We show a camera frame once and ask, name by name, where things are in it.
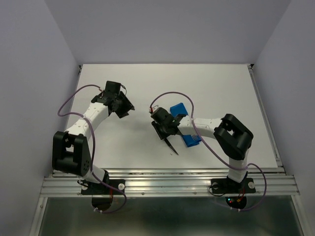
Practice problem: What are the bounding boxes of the blue satin napkin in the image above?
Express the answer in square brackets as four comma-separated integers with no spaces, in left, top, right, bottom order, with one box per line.
[170,103,201,148]

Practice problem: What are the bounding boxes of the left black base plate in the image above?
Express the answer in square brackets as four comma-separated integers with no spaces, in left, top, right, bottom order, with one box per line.
[77,179,126,195]

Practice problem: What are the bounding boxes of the silver fork black handle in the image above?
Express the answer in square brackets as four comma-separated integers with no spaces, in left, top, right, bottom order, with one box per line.
[191,135,200,142]

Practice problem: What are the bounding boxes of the silver knife black handle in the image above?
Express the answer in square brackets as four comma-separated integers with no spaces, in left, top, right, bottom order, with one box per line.
[164,138,179,155]

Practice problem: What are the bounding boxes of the aluminium frame rail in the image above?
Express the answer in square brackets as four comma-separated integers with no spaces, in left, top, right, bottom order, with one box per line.
[30,64,312,236]

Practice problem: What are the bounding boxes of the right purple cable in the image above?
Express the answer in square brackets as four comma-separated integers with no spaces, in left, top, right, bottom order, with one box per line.
[149,92,268,212]

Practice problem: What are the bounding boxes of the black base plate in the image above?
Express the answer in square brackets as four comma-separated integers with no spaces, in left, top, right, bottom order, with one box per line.
[210,177,256,195]
[77,179,126,195]

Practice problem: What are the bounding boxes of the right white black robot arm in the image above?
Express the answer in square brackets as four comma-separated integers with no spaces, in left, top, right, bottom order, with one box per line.
[150,107,253,192]

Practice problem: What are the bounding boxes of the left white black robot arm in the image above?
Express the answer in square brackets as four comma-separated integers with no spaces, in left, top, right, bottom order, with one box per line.
[52,81,135,194]

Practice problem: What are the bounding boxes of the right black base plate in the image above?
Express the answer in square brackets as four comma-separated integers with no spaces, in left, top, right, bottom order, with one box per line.
[210,177,256,195]

